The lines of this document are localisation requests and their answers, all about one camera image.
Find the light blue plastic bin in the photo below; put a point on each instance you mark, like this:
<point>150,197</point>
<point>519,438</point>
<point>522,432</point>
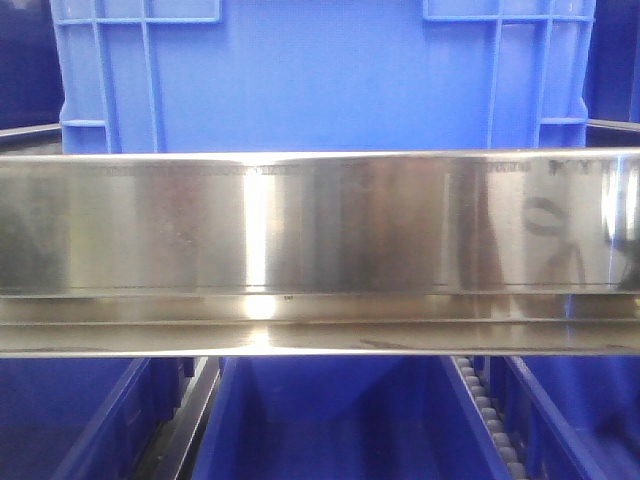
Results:
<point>204,76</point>

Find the dark blue bin lower centre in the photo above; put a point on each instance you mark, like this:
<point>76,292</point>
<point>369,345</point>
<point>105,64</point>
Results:
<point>346,417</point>

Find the dark blue bin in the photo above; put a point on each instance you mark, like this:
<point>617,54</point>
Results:
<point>31,84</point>
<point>612,81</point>
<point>346,417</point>
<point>85,418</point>
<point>569,417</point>

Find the grey roller track right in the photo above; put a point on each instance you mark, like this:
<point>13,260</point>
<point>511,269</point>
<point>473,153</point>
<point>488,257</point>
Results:
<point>490,417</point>

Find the dark blue bin lower right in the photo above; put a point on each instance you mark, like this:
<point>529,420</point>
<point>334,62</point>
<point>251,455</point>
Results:
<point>569,417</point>

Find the dark blue bin lower left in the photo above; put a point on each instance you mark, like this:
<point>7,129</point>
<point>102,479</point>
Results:
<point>85,418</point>

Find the dark blue bin upper left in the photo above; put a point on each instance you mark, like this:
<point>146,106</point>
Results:
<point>31,84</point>

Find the dark blue bin upper right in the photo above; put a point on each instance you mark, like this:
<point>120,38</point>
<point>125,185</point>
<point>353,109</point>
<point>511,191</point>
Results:
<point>612,81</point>

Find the stainless steel shelf rail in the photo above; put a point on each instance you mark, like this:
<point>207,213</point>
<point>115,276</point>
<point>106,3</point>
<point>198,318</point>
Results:
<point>438,252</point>

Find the black metal divider rail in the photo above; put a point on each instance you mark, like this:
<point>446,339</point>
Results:
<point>173,450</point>

